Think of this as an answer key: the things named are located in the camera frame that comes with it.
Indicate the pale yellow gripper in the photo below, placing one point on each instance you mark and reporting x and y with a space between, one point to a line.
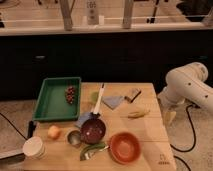
168 116

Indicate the yellow banana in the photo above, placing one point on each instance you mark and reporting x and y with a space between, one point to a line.
138 114

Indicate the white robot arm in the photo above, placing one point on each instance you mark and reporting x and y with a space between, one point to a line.
185 82

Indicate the red bowl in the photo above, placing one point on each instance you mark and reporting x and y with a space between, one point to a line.
124 148

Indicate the small brown box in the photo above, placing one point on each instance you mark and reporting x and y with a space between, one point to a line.
132 95

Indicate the blue cloth under pan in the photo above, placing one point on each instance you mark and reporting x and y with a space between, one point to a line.
82 118

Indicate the green pepper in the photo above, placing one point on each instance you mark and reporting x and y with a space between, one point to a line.
91 148

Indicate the small metal cup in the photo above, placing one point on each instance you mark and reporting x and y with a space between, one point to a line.
74 138

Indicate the red grape bunch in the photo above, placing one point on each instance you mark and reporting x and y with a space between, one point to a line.
69 94

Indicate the orange fruit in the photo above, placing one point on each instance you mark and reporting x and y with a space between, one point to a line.
54 132

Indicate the green plastic tray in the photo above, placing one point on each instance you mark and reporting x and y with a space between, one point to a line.
51 103

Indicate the white paper cup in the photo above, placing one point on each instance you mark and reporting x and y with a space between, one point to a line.
34 147

